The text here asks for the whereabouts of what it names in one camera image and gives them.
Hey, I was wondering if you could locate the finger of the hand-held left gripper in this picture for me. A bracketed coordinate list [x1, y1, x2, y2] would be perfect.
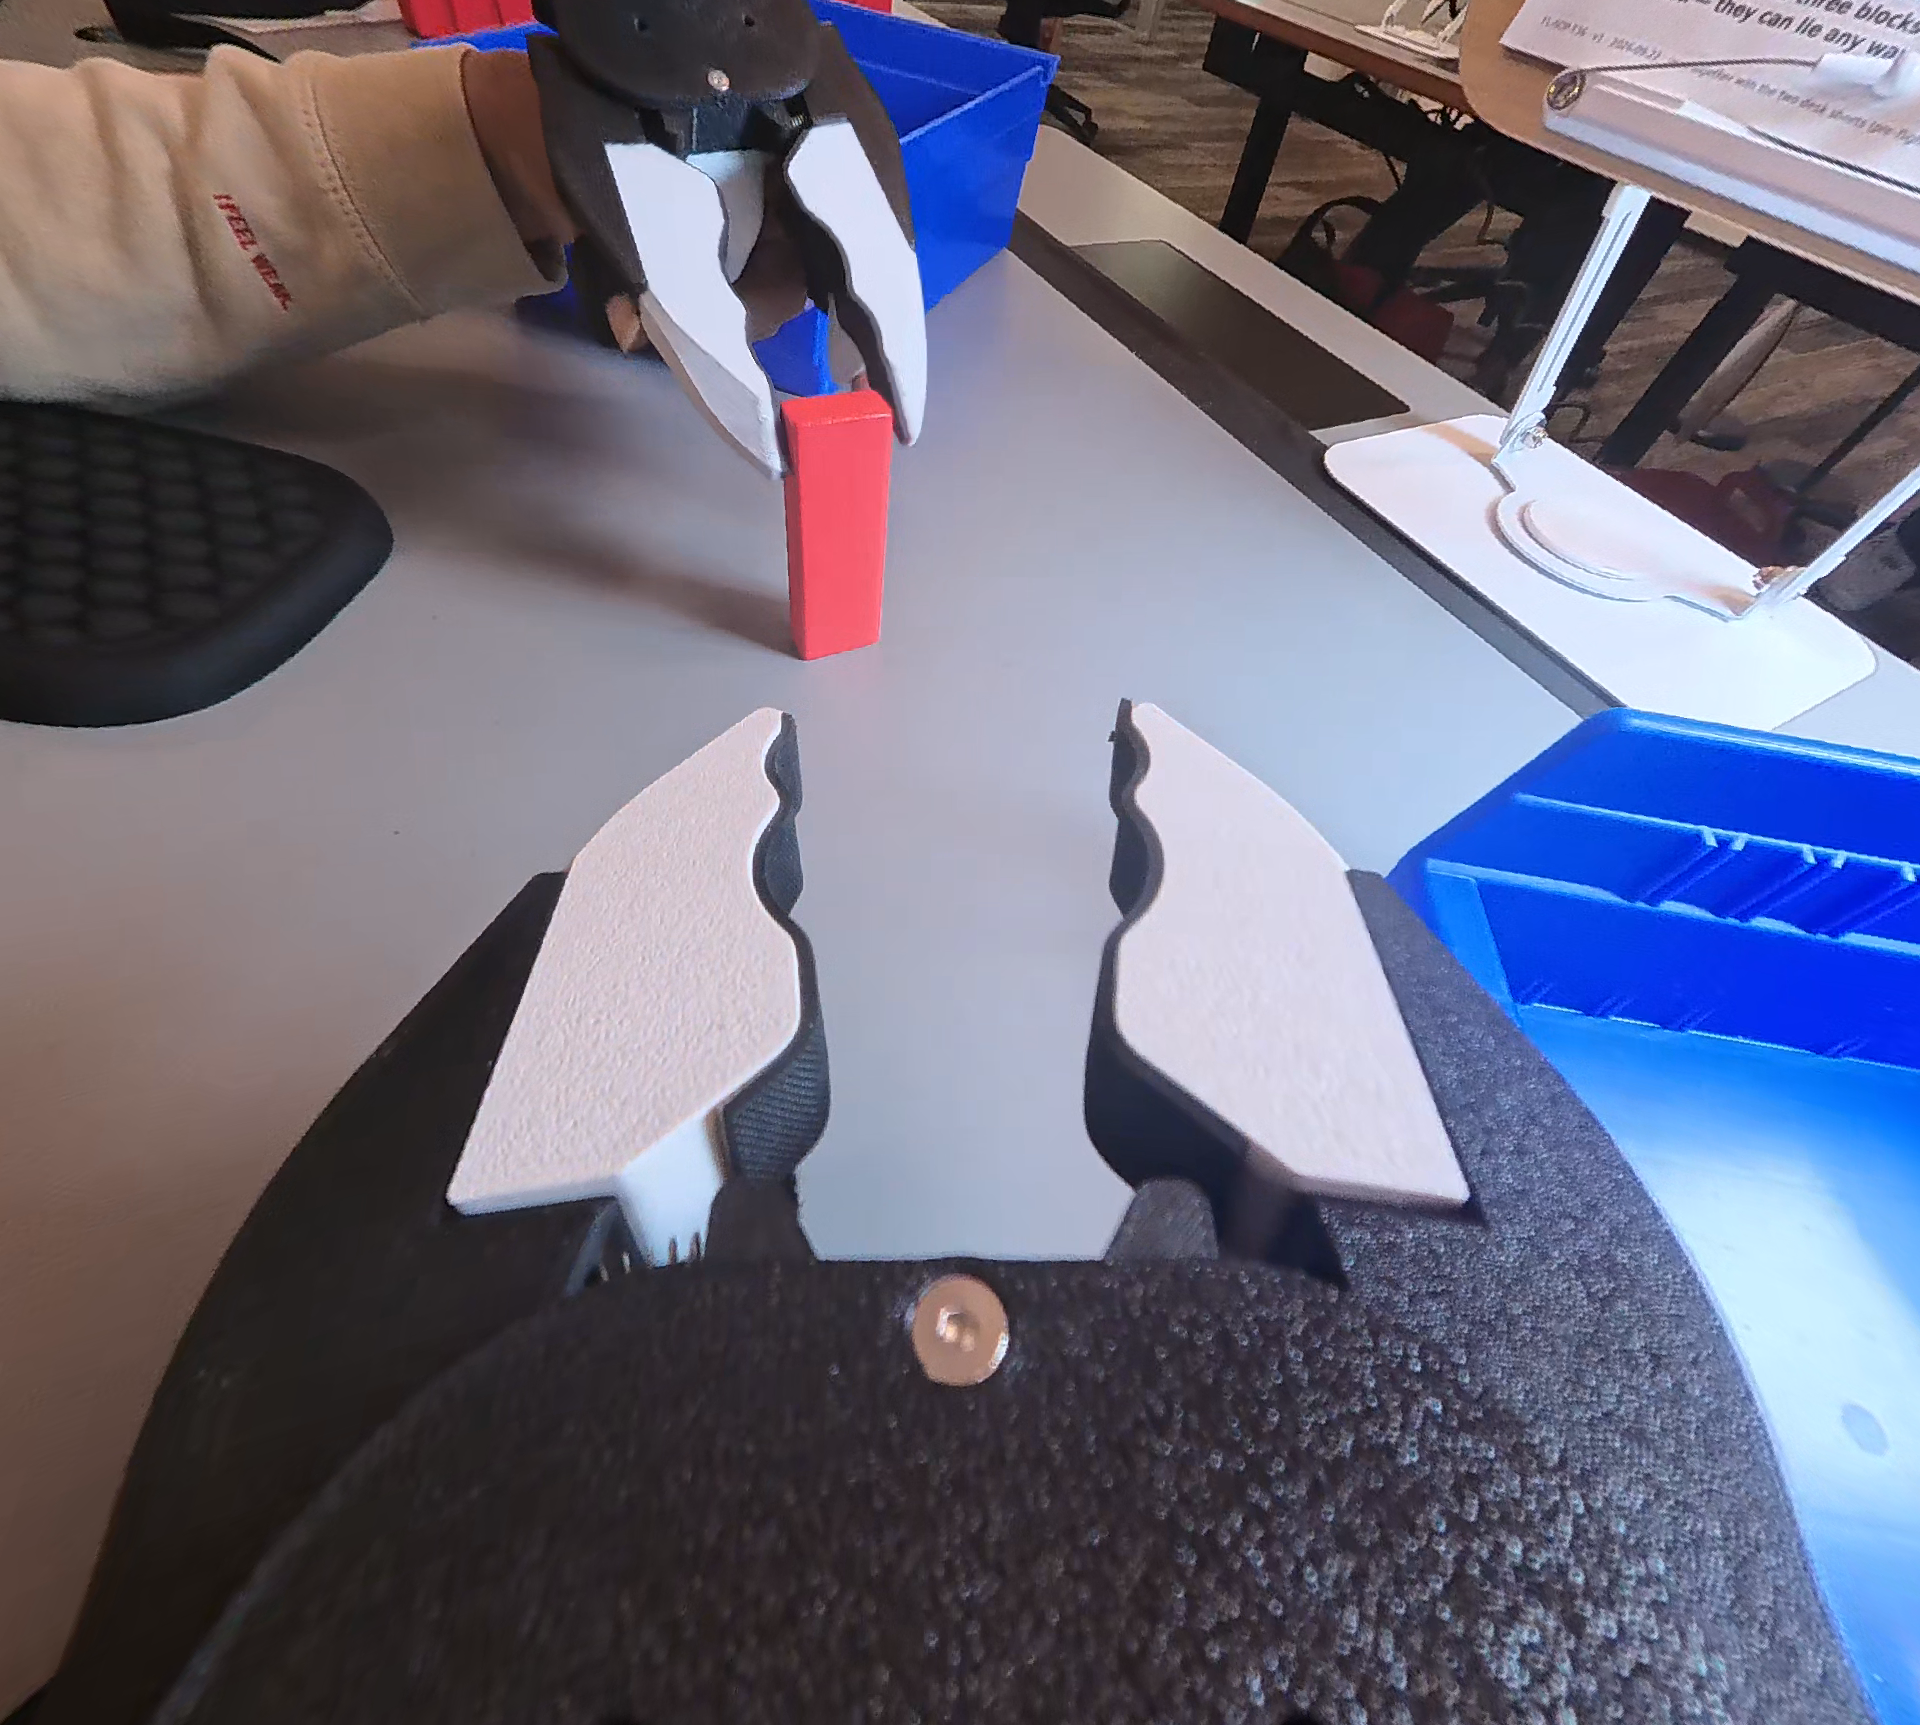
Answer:
[789, 116, 932, 447]
[608, 142, 790, 472]

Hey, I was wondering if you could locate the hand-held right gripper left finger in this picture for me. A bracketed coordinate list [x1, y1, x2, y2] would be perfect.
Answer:
[453, 704, 837, 1252]

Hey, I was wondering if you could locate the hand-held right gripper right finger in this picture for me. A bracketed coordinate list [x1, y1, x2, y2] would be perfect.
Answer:
[1081, 701, 1473, 1222]

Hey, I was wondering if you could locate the blue plastic bin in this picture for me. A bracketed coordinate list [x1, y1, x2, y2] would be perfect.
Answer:
[436, 0, 1059, 399]
[1390, 713, 1920, 1725]

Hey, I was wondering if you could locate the red wooden block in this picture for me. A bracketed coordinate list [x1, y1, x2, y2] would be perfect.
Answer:
[780, 390, 900, 662]

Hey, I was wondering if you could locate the person's left forearm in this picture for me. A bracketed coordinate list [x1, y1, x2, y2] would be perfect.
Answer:
[0, 44, 572, 407]

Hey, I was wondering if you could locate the wooden office table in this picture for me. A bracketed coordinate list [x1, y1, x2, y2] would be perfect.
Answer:
[1172, 0, 1920, 466]

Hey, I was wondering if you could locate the white document stand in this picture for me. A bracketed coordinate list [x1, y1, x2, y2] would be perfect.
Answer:
[1327, 90, 1920, 729]

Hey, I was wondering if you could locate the black wrist rest pad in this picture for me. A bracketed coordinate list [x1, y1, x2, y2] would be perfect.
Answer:
[0, 395, 394, 728]

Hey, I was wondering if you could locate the black strap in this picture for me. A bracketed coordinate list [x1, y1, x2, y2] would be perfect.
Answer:
[100, 0, 376, 54]

